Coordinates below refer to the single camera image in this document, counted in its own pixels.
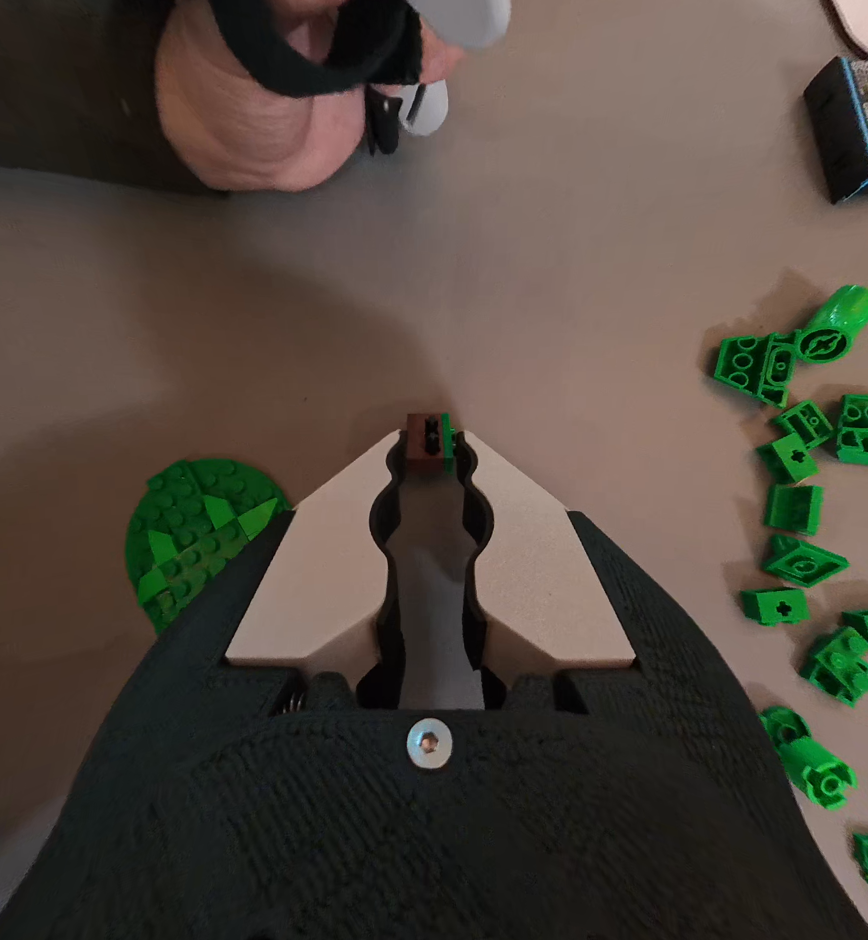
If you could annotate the brown and green brick assembly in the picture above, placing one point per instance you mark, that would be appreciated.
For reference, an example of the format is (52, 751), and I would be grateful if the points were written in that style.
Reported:
(426, 448)

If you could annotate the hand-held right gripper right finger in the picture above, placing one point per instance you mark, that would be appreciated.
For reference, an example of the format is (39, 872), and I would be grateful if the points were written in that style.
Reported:
(551, 573)

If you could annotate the person's left hand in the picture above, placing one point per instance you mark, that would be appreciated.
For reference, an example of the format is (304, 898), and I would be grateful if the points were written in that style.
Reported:
(243, 139)

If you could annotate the green round plate assembly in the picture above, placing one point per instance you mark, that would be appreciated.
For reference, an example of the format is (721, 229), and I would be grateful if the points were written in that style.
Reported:
(191, 529)

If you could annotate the black battery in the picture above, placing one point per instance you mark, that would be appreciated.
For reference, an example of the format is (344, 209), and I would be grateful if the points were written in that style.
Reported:
(845, 132)

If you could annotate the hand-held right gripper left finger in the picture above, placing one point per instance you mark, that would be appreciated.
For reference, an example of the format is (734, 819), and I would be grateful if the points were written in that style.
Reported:
(309, 573)

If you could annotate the person's left forearm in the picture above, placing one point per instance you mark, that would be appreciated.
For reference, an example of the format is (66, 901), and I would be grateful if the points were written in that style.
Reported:
(52, 88)

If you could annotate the pile of green bricks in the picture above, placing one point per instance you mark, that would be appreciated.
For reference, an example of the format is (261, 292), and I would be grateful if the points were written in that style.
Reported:
(793, 507)

